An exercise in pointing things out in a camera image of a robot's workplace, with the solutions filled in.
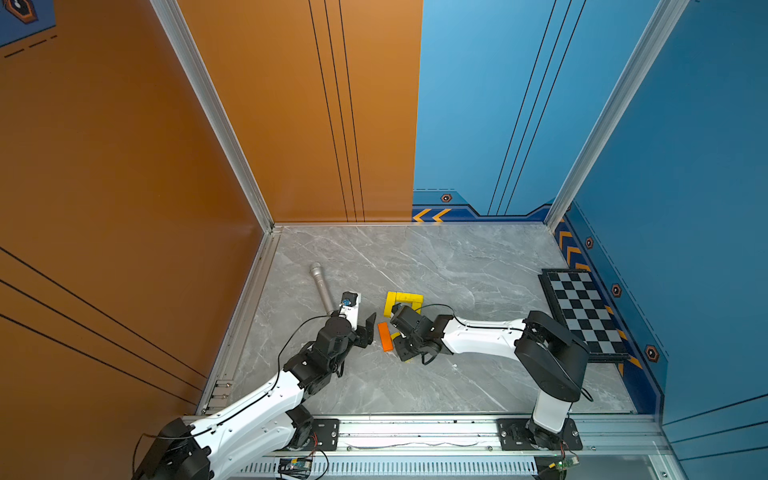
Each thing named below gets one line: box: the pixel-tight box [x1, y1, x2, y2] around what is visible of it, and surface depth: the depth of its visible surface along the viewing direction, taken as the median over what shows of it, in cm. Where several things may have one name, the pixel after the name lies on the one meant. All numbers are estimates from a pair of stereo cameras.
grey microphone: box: [310, 262, 334, 315], surface depth 104 cm
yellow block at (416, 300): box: [395, 292, 424, 315], surface depth 99 cm
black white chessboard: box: [538, 268, 630, 363], surface depth 93 cm
